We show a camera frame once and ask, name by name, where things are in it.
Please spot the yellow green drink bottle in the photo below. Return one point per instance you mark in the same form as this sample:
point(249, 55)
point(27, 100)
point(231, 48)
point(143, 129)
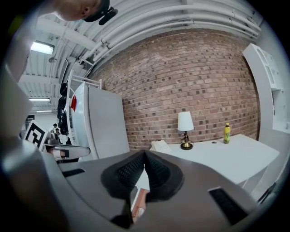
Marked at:
point(227, 134)

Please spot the white dresser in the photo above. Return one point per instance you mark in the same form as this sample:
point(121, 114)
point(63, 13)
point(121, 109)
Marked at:
point(226, 158)

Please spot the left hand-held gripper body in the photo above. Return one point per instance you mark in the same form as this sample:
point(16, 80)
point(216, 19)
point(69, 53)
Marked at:
point(34, 135)

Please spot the white metal rack frame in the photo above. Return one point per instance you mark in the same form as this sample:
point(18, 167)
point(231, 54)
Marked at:
point(85, 80)

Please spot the white ceiling pipes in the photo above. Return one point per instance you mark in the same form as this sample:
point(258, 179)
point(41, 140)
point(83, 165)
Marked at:
point(172, 20)

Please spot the red hanging cloth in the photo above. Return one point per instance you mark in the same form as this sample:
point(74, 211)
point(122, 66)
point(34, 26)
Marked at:
point(73, 103)

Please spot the white shade table lamp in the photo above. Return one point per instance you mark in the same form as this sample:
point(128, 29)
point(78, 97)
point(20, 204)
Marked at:
point(185, 127)

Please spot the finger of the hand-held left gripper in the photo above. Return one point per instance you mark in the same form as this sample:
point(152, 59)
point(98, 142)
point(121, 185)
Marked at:
point(74, 151)

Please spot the white shelf unit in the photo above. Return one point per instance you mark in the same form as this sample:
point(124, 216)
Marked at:
point(267, 74)

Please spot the black hanging clothes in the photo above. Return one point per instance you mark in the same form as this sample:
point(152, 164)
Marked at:
point(62, 111)

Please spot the white desk telephone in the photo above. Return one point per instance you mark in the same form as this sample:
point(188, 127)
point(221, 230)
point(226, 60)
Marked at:
point(161, 146)

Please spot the long ceiling light strip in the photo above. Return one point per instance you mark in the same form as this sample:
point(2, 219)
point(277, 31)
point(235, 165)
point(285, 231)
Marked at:
point(39, 99)

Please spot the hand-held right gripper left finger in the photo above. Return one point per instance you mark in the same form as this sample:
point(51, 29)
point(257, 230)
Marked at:
point(90, 179)

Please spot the rectangular ceiling light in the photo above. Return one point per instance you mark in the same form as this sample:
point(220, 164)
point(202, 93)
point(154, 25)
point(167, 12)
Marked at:
point(42, 47)

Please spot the tall white cabinet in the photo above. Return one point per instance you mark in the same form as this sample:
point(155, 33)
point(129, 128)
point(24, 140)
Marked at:
point(106, 122)

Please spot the black head-mounted camera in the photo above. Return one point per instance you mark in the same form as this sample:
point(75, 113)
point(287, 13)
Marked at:
point(102, 11)

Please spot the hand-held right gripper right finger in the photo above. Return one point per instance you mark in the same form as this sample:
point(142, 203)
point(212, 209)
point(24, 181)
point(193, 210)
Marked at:
point(194, 181)

